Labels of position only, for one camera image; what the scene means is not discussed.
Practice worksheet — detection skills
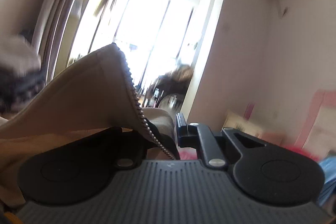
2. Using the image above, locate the beige zip jacket black trim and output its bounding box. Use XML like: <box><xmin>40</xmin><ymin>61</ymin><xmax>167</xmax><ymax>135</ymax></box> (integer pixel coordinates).
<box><xmin>0</xmin><ymin>43</ymin><xmax>181</xmax><ymax>214</ymax></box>

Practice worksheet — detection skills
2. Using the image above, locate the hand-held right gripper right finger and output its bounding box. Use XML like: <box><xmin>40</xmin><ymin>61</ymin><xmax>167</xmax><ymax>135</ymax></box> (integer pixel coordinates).
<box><xmin>175</xmin><ymin>113</ymin><xmax>265</xmax><ymax>169</ymax></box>

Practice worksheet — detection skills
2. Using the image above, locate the pink floral bedspread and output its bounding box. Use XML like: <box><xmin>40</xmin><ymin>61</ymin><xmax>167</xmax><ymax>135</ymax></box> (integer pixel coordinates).
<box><xmin>178</xmin><ymin>144</ymin><xmax>319</xmax><ymax>163</ymax></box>

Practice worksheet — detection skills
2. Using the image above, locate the blue cloth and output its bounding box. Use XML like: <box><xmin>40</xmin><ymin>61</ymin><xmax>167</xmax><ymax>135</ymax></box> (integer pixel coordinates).
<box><xmin>319</xmin><ymin>157</ymin><xmax>336</xmax><ymax>207</ymax></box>

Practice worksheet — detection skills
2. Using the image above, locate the stack of folded clothes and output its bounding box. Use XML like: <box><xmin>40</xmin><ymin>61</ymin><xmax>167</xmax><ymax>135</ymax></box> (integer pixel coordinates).
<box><xmin>0</xmin><ymin>36</ymin><xmax>46</xmax><ymax>114</ymax></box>

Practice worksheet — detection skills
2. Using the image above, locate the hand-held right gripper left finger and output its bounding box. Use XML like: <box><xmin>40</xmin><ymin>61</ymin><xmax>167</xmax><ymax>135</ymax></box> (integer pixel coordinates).
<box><xmin>79</xmin><ymin>127</ymin><xmax>147</xmax><ymax>169</ymax></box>

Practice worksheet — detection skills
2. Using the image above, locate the glass balcony door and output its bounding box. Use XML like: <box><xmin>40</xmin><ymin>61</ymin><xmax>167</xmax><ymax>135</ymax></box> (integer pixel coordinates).
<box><xmin>67</xmin><ymin>0</ymin><xmax>231</xmax><ymax>115</ymax></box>

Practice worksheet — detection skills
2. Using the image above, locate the dark balcony furniture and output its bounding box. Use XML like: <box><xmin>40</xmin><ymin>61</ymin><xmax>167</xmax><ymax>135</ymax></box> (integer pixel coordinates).
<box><xmin>146</xmin><ymin>64</ymin><xmax>195</xmax><ymax>110</ymax></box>

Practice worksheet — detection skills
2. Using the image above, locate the cream wooden nightstand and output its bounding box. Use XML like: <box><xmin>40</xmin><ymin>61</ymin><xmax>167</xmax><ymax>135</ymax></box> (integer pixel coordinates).
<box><xmin>224</xmin><ymin>110</ymin><xmax>264</xmax><ymax>136</ymax></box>

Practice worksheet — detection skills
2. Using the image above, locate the beige curtain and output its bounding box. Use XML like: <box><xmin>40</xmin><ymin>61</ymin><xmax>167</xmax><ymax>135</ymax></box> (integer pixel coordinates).
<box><xmin>31</xmin><ymin>0</ymin><xmax>97</xmax><ymax>83</ymax></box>

